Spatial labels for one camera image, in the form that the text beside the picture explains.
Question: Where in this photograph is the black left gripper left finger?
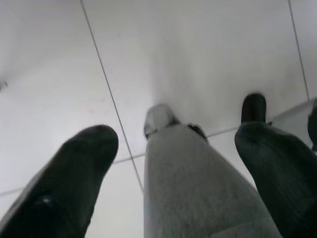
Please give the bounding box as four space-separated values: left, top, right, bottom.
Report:
0 124 119 238

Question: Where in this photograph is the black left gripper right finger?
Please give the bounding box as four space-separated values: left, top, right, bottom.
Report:
234 120 317 238

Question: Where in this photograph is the black robot foot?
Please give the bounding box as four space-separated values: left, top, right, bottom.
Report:
240 93 267 124

